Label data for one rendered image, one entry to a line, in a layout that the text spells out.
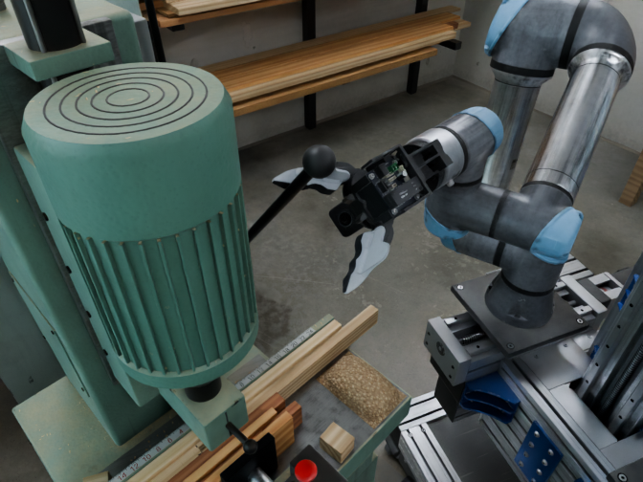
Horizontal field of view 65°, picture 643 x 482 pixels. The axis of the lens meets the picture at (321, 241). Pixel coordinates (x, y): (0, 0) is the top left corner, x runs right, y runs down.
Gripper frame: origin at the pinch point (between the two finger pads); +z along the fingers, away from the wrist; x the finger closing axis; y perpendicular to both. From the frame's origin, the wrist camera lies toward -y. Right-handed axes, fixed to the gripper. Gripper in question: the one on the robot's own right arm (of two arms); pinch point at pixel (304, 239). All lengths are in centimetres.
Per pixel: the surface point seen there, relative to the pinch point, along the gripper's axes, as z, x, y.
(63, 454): 31, 8, -61
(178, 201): 14.1, -7.9, 9.7
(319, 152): -1.1, -6.3, 9.6
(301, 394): -4.1, 22.1, -36.4
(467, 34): -346, -77, -187
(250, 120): -151, -92, -225
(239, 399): 9.7, 13.5, -21.8
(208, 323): 13.6, 2.0, -2.9
